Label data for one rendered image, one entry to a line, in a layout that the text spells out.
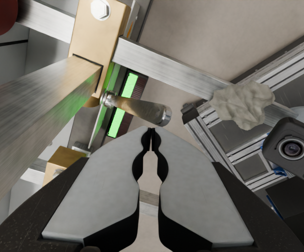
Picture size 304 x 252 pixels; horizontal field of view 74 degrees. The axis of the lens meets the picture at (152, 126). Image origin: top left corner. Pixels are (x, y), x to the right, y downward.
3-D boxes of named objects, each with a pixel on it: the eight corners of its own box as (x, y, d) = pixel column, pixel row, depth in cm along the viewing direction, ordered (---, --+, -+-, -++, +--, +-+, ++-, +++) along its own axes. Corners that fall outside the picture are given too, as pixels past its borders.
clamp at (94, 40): (132, 7, 26) (127, 4, 22) (103, 99, 32) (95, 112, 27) (89, -12, 25) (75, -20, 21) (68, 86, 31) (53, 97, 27)
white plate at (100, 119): (141, 6, 36) (137, 1, 27) (102, 125, 48) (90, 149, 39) (138, 5, 36) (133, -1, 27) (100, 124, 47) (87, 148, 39)
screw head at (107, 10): (113, 3, 22) (110, 2, 21) (107, 23, 23) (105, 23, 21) (94, -6, 21) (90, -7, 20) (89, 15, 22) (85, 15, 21)
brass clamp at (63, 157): (90, 154, 37) (81, 172, 33) (74, 202, 43) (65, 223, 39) (56, 143, 36) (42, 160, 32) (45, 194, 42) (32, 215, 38)
